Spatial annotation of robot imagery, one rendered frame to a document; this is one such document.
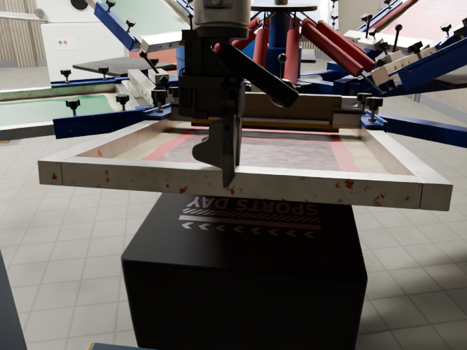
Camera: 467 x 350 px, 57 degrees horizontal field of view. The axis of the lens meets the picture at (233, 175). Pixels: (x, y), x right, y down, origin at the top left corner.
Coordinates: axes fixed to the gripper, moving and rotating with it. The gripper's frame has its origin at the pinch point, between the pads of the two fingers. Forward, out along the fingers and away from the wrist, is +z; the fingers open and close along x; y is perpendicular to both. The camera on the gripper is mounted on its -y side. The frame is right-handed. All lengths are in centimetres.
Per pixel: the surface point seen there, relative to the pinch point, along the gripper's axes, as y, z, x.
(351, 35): -37, -31, -185
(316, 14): -19, -46, -220
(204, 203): 10.8, 15.6, -32.7
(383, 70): -36, -15, -87
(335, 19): -29, -42, -209
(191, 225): 11.6, 17.4, -22.8
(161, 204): 20.4, 16.0, -30.7
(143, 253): 18.2, 19.3, -12.0
